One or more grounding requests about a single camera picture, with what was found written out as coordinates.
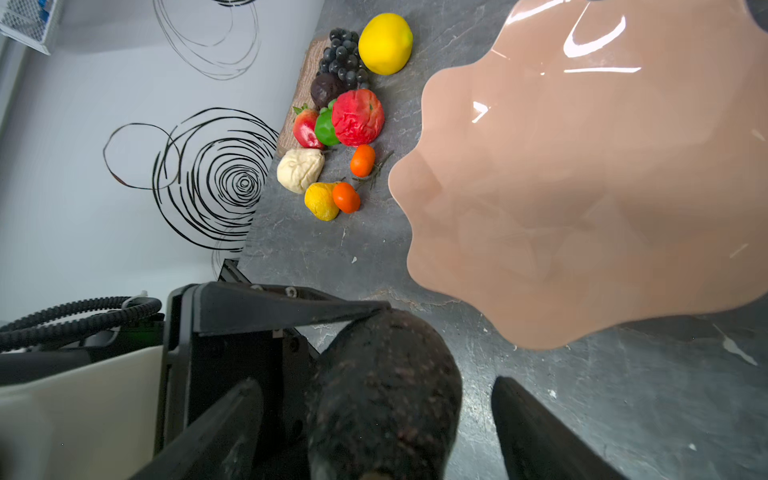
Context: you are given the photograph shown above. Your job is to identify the pink wavy fruit bowl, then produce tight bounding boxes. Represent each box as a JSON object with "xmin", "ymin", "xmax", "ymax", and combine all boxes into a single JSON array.
[{"xmin": 388, "ymin": 1, "xmax": 767, "ymax": 349}]

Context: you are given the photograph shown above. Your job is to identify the brown woven mat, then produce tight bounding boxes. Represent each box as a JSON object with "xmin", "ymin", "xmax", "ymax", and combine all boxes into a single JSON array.
[{"xmin": 277, "ymin": 38, "xmax": 330, "ymax": 159}]

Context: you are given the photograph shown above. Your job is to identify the orange tangerine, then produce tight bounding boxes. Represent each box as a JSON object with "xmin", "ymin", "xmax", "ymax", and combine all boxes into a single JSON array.
[
  {"xmin": 349, "ymin": 145, "xmax": 376, "ymax": 178},
  {"xmin": 332, "ymin": 182, "xmax": 361, "ymax": 214}
]

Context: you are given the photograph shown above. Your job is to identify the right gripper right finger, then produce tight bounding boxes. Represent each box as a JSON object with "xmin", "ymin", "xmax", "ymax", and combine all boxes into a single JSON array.
[{"xmin": 491, "ymin": 377, "xmax": 624, "ymax": 479}]

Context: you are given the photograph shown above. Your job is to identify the small yellow fruit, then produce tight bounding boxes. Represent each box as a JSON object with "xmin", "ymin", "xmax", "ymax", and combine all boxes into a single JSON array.
[{"xmin": 304, "ymin": 182, "xmax": 340, "ymax": 222}]

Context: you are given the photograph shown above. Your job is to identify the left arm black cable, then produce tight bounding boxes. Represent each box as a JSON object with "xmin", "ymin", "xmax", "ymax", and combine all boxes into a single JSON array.
[{"xmin": 0, "ymin": 295, "xmax": 163, "ymax": 354}]

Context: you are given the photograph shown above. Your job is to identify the yellow lemon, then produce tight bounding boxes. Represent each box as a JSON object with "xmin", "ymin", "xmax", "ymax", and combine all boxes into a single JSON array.
[{"xmin": 358, "ymin": 13, "xmax": 414, "ymax": 76}]

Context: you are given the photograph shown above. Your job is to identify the dark brown mangosteen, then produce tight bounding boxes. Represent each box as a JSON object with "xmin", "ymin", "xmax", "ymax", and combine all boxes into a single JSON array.
[{"xmin": 310, "ymin": 73, "xmax": 347, "ymax": 109}]

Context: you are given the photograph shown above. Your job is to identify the red green apple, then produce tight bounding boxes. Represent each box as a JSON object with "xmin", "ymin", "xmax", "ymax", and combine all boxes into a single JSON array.
[{"xmin": 293, "ymin": 104, "xmax": 324, "ymax": 150}]

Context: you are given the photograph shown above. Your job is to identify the orange tangerine lower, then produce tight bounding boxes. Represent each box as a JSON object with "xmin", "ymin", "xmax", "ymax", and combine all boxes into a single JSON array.
[{"xmin": 332, "ymin": 182, "xmax": 361, "ymax": 214}]

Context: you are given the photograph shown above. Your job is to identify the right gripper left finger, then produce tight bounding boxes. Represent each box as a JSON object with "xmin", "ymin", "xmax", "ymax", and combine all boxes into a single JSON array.
[{"xmin": 133, "ymin": 379, "xmax": 264, "ymax": 480}]

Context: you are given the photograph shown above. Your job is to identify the white wire shelf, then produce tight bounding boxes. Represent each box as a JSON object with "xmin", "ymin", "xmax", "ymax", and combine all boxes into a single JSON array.
[{"xmin": 1, "ymin": 0, "xmax": 64, "ymax": 56}]

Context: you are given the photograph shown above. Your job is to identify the green lime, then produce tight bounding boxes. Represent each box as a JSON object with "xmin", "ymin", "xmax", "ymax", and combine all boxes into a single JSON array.
[{"xmin": 315, "ymin": 100, "xmax": 340, "ymax": 147}]

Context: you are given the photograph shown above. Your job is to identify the dark grape bunch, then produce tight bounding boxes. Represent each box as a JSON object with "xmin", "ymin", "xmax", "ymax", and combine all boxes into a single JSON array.
[{"xmin": 316, "ymin": 28, "xmax": 371, "ymax": 90}]

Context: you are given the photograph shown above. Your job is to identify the red crinkled fruit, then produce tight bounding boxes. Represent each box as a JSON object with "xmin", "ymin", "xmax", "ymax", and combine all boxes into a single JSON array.
[{"xmin": 331, "ymin": 89, "xmax": 385, "ymax": 147}]

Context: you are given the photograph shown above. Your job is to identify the dark avocado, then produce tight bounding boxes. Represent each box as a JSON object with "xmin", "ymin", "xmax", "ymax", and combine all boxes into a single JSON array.
[{"xmin": 306, "ymin": 309, "xmax": 463, "ymax": 479}]

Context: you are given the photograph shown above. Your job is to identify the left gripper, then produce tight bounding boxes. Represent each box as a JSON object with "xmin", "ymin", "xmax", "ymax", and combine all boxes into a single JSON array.
[{"xmin": 153, "ymin": 282, "xmax": 390, "ymax": 474}]

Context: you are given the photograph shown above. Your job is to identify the orange tangerine upper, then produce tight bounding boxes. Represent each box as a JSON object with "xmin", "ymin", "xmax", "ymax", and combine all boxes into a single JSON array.
[{"xmin": 349, "ymin": 145, "xmax": 376, "ymax": 178}]

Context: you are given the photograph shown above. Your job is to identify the beige pale fruit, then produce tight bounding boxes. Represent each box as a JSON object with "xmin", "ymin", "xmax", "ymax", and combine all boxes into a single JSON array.
[{"xmin": 277, "ymin": 148, "xmax": 325, "ymax": 194}]

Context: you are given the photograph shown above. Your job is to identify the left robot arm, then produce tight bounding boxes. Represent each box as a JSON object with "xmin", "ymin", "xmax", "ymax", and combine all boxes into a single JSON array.
[{"xmin": 1, "ymin": 281, "xmax": 390, "ymax": 479}]

